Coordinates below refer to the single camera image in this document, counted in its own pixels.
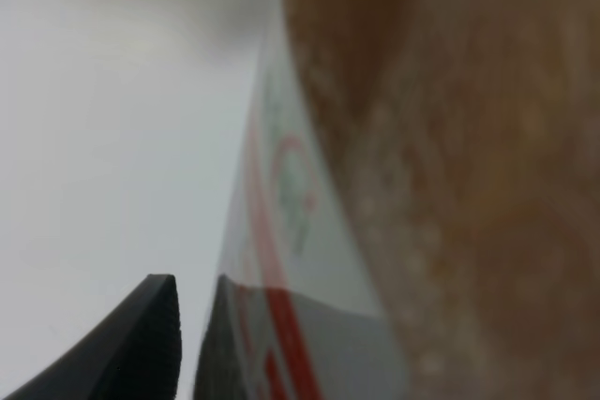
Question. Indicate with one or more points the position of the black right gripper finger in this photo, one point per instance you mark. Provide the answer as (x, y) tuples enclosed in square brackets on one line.
[(134, 353)]

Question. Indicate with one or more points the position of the clear plastic drink bottle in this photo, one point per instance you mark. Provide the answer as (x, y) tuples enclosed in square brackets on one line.
[(416, 211)]

